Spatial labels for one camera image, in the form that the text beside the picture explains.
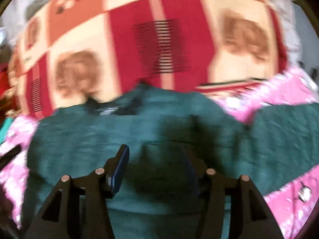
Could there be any red and cream floral blanket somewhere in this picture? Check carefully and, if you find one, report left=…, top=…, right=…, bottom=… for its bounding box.
left=7, top=0, right=287, bottom=120

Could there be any grey fuzzy blanket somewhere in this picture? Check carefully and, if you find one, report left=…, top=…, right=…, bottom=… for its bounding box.
left=252, top=0, right=306, bottom=68

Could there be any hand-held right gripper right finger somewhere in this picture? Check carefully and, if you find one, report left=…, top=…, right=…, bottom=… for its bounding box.
left=181, top=146, right=285, bottom=239

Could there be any green quilted puffer jacket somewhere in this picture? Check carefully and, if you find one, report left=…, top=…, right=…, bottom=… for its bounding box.
left=21, top=83, right=319, bottom=239

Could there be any pink penguin print blanket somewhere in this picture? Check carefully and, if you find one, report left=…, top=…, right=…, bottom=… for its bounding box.
left=0, top=66, right=319, bottom=239

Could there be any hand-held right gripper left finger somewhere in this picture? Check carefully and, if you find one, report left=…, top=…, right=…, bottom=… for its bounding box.
left=24, top=144, right=130, bottom=239

